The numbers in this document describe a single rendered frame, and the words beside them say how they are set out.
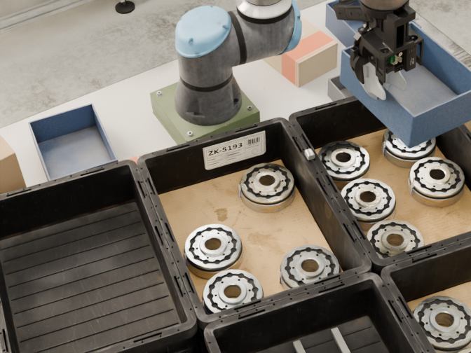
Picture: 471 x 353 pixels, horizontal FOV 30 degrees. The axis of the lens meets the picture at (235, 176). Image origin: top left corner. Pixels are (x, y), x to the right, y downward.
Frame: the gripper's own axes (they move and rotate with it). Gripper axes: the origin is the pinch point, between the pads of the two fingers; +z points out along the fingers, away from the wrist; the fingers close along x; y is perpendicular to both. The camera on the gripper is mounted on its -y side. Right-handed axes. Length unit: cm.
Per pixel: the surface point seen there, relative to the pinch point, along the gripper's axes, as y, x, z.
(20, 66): -183, -34, 110
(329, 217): 3.8, -12.3, 21.1
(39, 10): -194, -19, 97
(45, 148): -60, -48, 38
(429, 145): -4.8, 15.9, 27.2
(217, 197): -16.2, -25.0, 27.1
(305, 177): -6.7, -10.7, 21.3
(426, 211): 6.9, 6.6, 29.3
